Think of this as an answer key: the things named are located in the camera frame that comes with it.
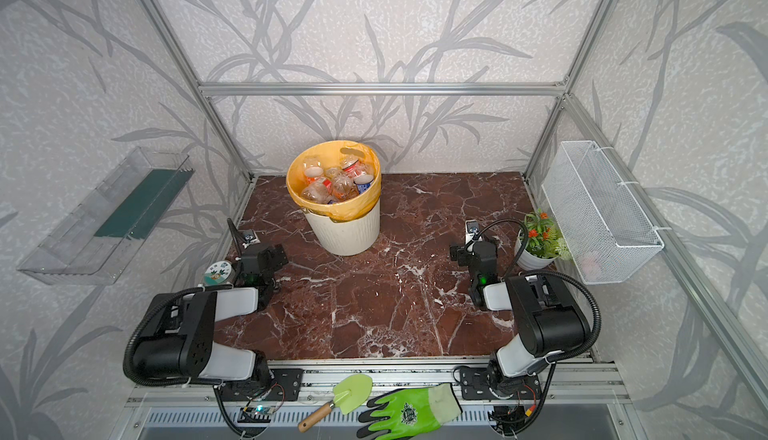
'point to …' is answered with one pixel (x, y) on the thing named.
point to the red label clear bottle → (355, 168)
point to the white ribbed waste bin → (348, 237)
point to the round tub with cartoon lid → (219, 273)
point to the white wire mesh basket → (596, 221)
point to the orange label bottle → (319, 190)
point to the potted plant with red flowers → (544, 246)
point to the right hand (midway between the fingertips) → (472, 227)
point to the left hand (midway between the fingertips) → (266, 240)
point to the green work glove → (409, 413)
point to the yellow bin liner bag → (335, 150)
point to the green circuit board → (256, 414)
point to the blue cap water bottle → (363, 182)
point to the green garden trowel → (350, 393)
